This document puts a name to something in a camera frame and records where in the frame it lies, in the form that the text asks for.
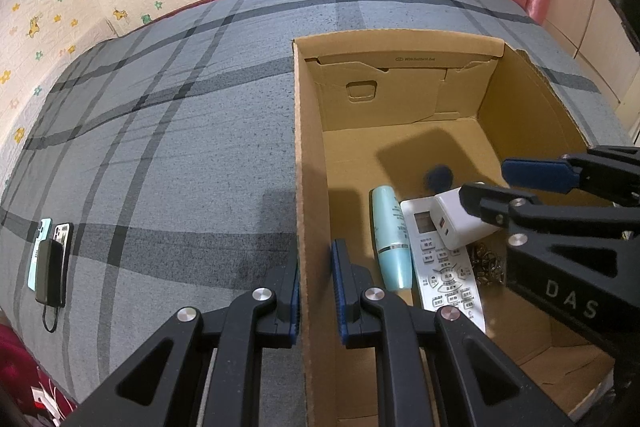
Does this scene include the dark red cloth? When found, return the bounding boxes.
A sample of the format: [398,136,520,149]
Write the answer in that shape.
[0,324,56,427]

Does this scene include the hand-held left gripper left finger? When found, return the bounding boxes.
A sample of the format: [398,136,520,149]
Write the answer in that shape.
[60,252,301,427]

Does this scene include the teal bottle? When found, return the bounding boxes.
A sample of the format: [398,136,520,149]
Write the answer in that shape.
[370,185,415,293]

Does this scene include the large white charger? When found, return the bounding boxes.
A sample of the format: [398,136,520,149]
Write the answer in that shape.
[430,189,501,252]

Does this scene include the beige wardrobe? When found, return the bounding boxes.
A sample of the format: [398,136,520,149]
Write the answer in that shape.
[542,0,640,142]

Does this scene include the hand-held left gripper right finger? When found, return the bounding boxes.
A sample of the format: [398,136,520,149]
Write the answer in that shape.
[331,239,576,427]

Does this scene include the teal phone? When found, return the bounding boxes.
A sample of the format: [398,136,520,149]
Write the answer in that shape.
[26,218,54,293]

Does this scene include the dark-cased phone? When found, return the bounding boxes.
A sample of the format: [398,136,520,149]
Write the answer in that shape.
[52,222,75,308]

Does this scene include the brown cardboard box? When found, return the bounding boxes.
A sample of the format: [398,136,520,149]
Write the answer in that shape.
[291,31,631,427]

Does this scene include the white remote control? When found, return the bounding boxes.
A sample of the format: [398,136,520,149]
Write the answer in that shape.
[399,198,487,335]

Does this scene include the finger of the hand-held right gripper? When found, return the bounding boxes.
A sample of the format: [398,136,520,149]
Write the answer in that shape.
[501,146,640,198]
[459,182,640,253]

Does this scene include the metal carabiner keychain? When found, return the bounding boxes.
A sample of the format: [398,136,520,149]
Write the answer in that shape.
[467,242,507,286]

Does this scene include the black power bank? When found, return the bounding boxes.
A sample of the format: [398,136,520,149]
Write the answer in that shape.
[36,239,68,308]

